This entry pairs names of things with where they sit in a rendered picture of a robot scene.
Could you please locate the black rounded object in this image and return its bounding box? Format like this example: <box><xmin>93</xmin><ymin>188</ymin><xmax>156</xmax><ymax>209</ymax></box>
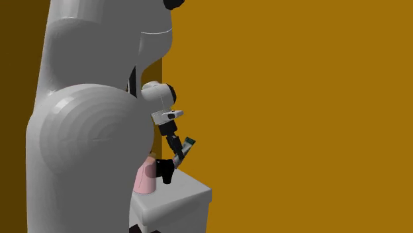
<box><xmin>156</xmin><ymin>158</ymin><xmax>176</xmax><ymax>185</ymax></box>

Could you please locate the white toilet tank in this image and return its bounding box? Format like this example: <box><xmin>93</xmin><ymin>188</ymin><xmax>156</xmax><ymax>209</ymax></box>
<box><xmin>128</xmin><ymin>167</ymin><xmax>213</xmax><ymax>233</ymax></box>

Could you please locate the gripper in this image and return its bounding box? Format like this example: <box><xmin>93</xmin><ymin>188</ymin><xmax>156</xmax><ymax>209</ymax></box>
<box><xmin>158</xmin><ymin>119</ymin><xmax>186</xmax><ymax>162</ymax></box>

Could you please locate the grey tube with green cap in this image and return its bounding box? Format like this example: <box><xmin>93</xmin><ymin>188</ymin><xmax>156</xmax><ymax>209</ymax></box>
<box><xmin>173</xmin><ymin>136</ymin><xmax>197</xmax><ymax>169</ymax></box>

